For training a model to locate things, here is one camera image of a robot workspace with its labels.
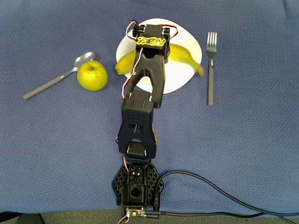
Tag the yellow banana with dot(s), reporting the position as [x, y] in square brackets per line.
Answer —
[125, 64]

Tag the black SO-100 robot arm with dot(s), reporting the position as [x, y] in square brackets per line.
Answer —
[137, 116]

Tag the white rounded square plate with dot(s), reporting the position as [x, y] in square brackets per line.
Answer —
[181, 79]

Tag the grey metal fork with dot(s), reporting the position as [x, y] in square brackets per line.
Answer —
[210, 81]

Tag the green apple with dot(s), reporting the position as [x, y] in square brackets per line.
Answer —
[92, 75]

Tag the grey metal spoon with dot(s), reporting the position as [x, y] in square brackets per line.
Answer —
[46, 86]

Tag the blue woven tablecloth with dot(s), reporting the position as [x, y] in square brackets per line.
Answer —
[46, 140]

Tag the black camera stand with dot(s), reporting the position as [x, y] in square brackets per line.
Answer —
[9, 218]

